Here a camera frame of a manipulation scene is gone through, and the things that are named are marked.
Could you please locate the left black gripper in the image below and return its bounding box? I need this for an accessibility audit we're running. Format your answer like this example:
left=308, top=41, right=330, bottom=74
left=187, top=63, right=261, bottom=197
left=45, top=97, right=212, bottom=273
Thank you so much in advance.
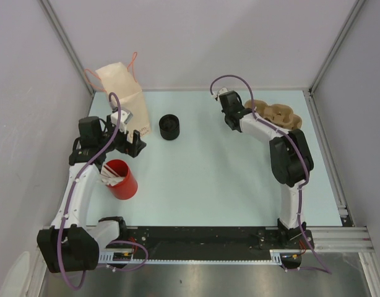
left=97, top=115, right=145, bottom=157

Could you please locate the brown pulp cup carrier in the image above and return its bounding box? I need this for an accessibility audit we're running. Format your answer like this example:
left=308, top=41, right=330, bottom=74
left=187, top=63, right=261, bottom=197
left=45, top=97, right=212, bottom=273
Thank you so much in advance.
left=254, top=100, right=303, bottom=131

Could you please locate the beige paper takeout bag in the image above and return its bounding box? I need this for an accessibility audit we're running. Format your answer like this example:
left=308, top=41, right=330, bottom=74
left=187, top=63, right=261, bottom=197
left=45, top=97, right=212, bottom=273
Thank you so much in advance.
left=84, top=52, right=152, bottom=139

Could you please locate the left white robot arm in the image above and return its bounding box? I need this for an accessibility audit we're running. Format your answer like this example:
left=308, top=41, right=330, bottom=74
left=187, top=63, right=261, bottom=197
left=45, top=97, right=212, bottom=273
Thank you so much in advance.
left=37, top=111, right=146, bottom=273

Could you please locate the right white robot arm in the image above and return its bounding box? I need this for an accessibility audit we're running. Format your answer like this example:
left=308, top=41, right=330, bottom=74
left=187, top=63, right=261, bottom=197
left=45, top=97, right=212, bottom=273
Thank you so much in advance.
left=213, top=89, right=314, bottom=248

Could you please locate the short black coffee cup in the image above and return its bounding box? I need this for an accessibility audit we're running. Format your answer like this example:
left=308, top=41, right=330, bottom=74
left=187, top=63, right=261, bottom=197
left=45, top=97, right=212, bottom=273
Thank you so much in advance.
left=158, top=114, right=180, bottom=140

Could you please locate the red cylindrical container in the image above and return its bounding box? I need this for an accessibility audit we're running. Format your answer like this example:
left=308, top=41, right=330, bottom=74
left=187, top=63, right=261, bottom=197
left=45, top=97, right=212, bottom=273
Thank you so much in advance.
left=103, top=159, right=138, bottom=200

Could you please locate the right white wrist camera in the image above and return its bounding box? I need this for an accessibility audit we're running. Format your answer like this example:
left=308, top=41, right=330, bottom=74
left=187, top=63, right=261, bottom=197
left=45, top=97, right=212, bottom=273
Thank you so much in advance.
left=211, top=87, right=229, bottom=101

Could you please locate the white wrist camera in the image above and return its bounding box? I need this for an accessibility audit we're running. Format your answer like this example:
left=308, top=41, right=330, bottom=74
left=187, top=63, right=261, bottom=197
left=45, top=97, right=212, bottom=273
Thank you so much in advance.
left=211, top=87, right=229, bottom=101
left=110, top=108, right=133, bottom=134

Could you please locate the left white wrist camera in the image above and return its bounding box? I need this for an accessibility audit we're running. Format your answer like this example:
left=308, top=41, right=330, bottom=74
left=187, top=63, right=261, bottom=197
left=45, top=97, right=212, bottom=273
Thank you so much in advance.
left=110, top=108, right=133, bottom=134

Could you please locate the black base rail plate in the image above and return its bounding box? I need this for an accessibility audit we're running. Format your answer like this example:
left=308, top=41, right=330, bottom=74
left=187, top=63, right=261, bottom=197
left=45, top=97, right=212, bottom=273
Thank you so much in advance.
left=119, top=226, right=305, bottom=261

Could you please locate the white slotted cable duct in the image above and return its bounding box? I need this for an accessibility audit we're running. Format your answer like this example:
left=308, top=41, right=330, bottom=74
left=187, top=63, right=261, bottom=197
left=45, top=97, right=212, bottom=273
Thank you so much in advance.
left=97, top=249, right=302, bottom=265

